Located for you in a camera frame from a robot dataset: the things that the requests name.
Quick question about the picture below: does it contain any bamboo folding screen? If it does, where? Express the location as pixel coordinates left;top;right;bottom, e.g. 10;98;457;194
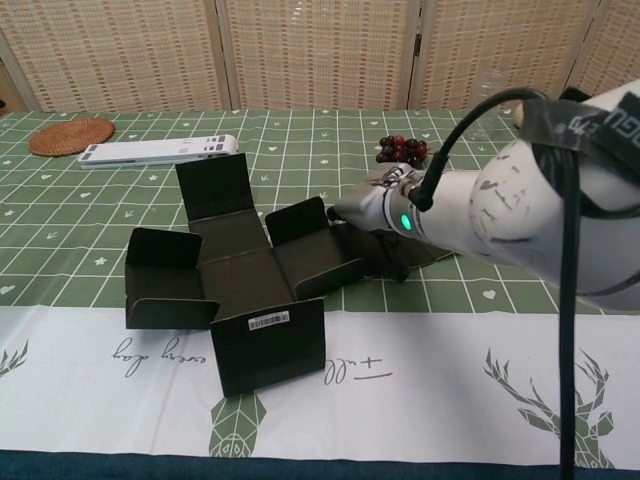
0;0;640;114

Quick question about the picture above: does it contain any clear plastic cup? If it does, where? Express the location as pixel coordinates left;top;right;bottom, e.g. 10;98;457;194
472;69;506;146

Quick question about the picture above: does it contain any white folded laptop stand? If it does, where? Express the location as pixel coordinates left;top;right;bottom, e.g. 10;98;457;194
78;134;238;171

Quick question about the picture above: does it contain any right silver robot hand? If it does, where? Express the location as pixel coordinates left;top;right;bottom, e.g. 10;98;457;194
325;167;416;284

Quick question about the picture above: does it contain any green checked deer tablecloth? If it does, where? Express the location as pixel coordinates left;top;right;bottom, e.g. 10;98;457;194
0;107;640;474

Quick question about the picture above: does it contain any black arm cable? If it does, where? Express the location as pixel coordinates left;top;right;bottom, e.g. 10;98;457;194
404;87;584;480

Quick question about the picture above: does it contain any round woven rattan coaster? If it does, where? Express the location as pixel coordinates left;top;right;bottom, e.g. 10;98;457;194
28;118;115;157

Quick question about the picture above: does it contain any black cardboard folding box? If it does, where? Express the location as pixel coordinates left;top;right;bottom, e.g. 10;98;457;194
123;152;456;399

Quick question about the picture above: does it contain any bunch of dark red grapes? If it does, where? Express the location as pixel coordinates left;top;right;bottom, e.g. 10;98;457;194
375;134;430;166

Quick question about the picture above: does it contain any black velcro cable strap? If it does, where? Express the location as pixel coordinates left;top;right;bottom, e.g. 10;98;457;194
519;92;640;181

